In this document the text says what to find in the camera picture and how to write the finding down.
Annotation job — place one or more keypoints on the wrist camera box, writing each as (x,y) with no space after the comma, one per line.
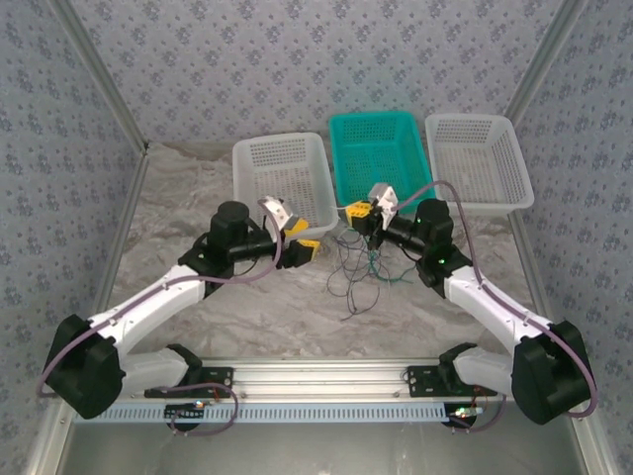
(383,195)
(274,208)

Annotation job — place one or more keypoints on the teal perforated plastic basket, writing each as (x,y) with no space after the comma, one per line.
(378,148)

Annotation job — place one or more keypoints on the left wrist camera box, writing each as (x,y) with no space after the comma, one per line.
(274,208)

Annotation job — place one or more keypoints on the aluminium mounting beam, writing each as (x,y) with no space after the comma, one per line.
(316,378)

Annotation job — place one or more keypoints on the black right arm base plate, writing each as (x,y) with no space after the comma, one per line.
(420,383)

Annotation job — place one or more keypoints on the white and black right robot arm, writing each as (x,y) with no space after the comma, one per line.
(489,302)

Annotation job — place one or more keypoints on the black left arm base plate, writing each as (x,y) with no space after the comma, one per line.
(217,383)

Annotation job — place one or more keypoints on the small circuit board with LED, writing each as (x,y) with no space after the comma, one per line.
(185,410)
(465,414)

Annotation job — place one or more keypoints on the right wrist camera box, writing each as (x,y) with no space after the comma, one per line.
(383,195)

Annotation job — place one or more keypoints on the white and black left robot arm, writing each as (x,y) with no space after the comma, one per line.
(148,307)

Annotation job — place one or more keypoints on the white basket with small holes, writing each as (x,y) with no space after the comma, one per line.
(277,163)

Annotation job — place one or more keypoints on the white basket with large holes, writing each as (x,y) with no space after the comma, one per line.
(479,203)

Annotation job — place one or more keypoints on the aluminium frame post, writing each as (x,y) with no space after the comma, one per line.
(99,74)
(544,59)

